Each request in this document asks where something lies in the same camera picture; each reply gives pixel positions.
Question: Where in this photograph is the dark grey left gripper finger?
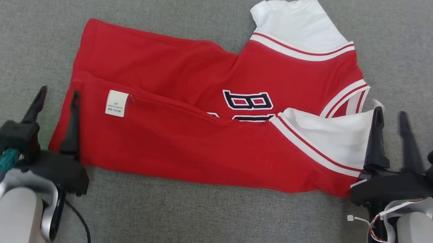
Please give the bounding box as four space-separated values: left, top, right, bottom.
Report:
58 89 91 159
21 83 49 127

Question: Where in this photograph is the red white jersey shirt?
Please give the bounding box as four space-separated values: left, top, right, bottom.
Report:
46 0 401 216

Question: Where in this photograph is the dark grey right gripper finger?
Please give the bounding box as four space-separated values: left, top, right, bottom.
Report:
389 110 433 177
362 105 401 173

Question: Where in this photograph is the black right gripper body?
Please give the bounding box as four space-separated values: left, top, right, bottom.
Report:
347 161 433 219

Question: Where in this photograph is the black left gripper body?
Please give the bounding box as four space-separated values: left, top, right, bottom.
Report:
23 146 94 198

